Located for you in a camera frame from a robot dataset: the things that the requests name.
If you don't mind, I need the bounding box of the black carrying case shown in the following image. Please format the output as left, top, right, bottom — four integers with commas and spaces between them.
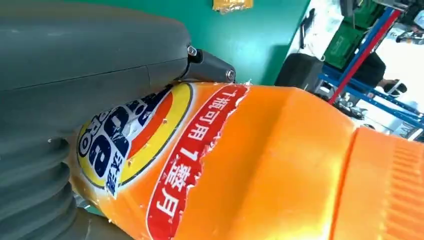
274, 52, 325, 93

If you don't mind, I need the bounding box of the blue metal rack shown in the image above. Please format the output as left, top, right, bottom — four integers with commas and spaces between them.
317, 5, 424, 134

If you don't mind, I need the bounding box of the red pole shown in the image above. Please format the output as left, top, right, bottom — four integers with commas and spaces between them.
327, 9, 403, 106

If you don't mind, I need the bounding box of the green plastic crate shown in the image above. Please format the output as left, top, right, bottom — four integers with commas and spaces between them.
343, 0, 387, 31
323, 21, 366, 70

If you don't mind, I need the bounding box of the person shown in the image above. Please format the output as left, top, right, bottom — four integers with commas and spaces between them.
360, 50, 409, 99

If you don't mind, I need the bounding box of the orange detergent bottle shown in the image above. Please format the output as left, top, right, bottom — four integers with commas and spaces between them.
67, 80, 424, 240

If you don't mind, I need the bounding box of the yellow sheet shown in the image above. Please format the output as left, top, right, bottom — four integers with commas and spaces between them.
212, 0, 255, 15

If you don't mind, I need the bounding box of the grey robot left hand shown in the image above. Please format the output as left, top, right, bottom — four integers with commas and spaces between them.
0, 0, 237, 240

